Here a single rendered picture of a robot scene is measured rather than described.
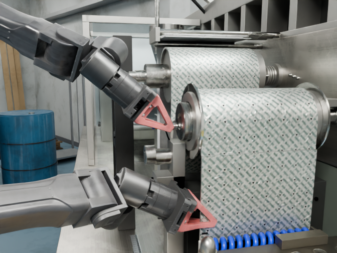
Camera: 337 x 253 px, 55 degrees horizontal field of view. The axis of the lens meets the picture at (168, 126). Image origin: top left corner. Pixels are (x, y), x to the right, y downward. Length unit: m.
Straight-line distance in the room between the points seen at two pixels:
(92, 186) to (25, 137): 3.27
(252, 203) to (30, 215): 0.40
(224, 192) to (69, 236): 0.51
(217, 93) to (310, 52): 0.33
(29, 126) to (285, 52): 3.13
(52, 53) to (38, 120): 3.16
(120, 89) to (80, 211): 0.23
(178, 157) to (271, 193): 0.19
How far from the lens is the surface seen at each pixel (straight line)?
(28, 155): 3.80
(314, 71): 0.86
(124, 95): 0.60
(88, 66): 0.60
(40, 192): 0.46
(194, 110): 0.59
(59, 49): 0.61
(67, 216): 0.48
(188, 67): 0.82
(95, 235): 0.97
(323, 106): 0.70
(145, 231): 0.97
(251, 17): 1.23
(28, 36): 0.63
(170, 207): 0.57
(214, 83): 0.83
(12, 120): 3.77
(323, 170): 0.84
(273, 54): 1.01
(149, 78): 0.84
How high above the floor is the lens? 1.34
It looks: 9 degrees down
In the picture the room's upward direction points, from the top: straight up
